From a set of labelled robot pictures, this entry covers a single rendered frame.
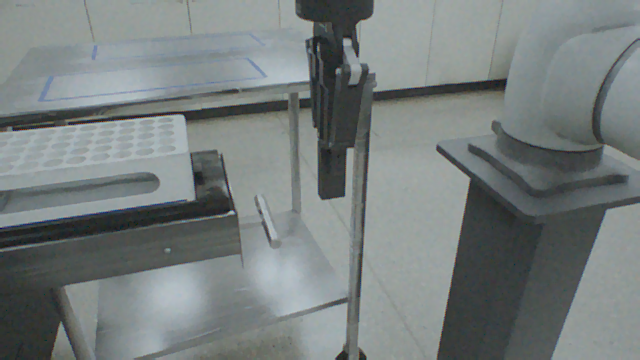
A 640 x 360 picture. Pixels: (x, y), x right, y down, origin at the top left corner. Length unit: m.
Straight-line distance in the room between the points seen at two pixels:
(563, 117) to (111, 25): 2.42
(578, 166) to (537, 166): 0.06
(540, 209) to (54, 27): 2.54
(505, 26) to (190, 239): 3.23
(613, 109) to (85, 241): 0.60
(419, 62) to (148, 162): 2.89
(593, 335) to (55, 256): 1.44
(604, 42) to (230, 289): 0.89
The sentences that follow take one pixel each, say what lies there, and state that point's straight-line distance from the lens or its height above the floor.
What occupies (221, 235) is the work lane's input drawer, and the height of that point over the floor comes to 0.78.
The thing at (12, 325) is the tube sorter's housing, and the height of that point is 0.31.
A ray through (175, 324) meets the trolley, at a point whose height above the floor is 0.28.
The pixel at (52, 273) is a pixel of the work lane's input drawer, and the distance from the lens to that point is 0.47.
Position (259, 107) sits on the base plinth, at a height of 0.03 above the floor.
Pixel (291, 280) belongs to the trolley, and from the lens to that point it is 1.14.
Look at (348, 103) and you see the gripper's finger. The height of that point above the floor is 0.90.
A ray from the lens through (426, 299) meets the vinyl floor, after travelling 1.53.
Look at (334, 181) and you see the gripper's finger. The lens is 0.51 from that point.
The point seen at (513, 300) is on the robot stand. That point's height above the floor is 0.49.
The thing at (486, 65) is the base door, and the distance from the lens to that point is 3.52.
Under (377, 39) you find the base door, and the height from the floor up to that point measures 0.43.
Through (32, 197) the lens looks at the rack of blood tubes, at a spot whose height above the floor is 0.81.
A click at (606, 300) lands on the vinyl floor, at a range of 1.75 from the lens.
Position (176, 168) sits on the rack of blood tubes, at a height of 0.85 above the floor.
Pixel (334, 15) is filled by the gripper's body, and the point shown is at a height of 0.97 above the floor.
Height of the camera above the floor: 1.04
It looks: 29 degrees down
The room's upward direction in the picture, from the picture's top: straight up
